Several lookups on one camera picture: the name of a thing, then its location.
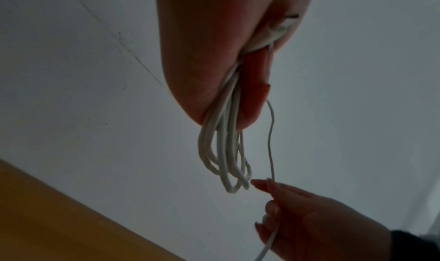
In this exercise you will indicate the person's right hand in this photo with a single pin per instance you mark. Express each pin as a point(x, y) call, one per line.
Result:
point(319, 227)

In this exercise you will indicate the black right wristband with markers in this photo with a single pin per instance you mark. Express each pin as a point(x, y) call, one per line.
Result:
point(412, 246)

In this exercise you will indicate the person's left hand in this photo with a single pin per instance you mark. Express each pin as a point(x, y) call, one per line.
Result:
point(206, 37)

